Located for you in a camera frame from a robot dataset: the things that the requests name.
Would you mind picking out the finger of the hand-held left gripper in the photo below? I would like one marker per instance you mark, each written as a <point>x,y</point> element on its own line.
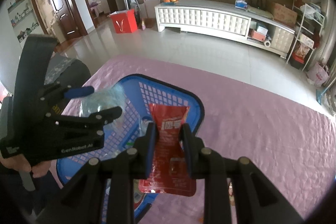
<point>105,115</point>
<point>78,92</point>

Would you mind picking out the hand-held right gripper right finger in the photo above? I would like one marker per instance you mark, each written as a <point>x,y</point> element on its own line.
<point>187,150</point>

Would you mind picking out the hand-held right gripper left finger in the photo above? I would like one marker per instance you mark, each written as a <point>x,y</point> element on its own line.
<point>150,145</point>

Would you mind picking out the light blue snack packet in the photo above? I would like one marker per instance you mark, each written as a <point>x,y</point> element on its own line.
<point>105,102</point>

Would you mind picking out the small red snack packet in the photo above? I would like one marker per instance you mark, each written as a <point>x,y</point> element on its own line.
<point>168,124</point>

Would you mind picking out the blue plastic basket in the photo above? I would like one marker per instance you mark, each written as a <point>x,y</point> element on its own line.
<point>168,92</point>

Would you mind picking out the person's left hand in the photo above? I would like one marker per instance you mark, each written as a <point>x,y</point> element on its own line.
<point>40,169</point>

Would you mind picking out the small orange snack packet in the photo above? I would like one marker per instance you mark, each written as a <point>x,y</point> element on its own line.
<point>231,192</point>

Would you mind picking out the pink tablecloth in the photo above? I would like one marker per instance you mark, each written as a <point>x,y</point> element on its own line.
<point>262,121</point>

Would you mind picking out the red box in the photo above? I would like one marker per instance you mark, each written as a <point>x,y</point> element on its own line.
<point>123,20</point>

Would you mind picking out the brown wooden door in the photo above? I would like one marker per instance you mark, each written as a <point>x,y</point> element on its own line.
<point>59,3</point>

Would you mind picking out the white tufted TV cabinet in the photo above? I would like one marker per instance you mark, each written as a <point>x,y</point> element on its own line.
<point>210,19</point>

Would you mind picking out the paper roll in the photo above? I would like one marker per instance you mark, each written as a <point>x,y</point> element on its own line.
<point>267,43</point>

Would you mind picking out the orange box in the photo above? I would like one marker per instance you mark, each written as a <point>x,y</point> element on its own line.
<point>258,35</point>

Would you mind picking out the pink bag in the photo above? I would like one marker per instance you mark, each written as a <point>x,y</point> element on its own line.
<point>319,74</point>

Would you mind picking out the blue tissue box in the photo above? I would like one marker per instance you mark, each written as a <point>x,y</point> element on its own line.
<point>241,5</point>

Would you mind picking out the cardboard box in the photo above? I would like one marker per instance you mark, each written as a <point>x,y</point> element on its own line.
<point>284,14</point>

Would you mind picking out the white shelf rack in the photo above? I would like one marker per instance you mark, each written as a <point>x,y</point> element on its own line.
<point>305,29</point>

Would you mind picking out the wall shelf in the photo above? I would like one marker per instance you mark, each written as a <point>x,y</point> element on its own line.
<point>22,11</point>

